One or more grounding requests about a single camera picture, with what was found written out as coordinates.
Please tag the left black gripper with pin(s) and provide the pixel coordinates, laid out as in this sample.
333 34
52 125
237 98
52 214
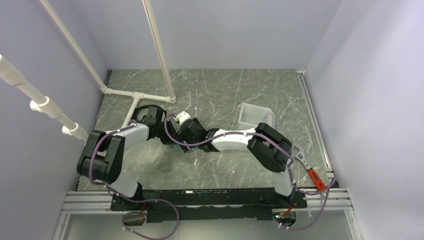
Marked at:
167 141

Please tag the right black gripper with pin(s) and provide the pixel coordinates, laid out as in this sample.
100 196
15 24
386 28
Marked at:
181 137

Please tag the green card holder wallet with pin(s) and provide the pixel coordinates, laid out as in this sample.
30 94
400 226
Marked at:
187 150

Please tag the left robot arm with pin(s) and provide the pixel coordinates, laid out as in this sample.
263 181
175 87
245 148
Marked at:
101 160

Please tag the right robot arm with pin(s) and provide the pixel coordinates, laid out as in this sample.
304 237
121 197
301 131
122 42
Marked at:
266 144

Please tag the clear plastic bin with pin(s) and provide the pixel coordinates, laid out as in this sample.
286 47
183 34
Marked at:
251 115

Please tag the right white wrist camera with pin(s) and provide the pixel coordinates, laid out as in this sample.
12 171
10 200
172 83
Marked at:
182 117

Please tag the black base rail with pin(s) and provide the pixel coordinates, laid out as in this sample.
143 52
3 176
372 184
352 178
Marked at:
211 204

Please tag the red handled adjustable wrench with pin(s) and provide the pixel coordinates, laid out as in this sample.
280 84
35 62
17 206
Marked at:
301 157

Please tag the aluminium rail right side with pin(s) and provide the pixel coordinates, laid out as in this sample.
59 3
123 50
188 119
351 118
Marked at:
333 203

